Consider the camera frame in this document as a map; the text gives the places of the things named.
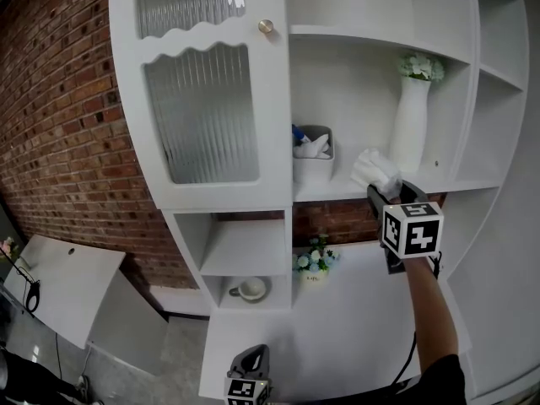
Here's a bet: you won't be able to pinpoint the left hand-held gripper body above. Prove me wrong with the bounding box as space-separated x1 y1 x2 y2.
223 371 271 405

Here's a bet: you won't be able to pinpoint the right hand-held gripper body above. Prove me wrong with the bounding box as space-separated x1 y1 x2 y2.
381 202 446 274

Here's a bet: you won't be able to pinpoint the white cloth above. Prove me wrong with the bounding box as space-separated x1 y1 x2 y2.
349 148 402 200

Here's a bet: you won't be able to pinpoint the person's right forearm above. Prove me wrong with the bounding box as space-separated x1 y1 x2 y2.
403 251 462 373

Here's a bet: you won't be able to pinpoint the white desk with hutch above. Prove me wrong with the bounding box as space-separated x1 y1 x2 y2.
108 0 531 400

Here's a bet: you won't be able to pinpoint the small white desk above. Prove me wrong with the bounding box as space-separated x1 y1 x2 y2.
3 234 170 377

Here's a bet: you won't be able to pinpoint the tall white vase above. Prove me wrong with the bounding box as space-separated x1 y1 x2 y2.
388 76 432 175

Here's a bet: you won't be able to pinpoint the white storage box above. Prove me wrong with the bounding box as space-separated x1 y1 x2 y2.
292 124 336 185

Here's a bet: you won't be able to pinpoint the grey coffee mug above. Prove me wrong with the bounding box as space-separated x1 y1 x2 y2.
229 277 270 303

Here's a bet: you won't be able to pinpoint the crumpled white paper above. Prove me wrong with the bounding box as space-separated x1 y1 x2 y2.
293 133 332 159

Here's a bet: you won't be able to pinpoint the potted blue white flowers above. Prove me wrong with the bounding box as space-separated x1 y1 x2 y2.
293 234 341 293

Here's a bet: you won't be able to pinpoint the blue capped pen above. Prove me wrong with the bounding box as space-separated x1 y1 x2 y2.
291 123 313 145

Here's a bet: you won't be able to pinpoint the white flower bunch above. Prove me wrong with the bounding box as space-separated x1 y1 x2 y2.
397 52 446 83

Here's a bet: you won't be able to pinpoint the person's black shirt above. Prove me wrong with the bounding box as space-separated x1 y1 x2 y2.
415 354 467 405

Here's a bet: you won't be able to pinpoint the ribbed glass cabinet door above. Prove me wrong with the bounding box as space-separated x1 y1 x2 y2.
108 0 293 210

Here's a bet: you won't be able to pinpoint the pink flower bunch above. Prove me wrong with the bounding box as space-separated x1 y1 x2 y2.
0 236 20 263

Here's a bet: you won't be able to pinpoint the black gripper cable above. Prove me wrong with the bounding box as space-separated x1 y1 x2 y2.
394 331 419 394

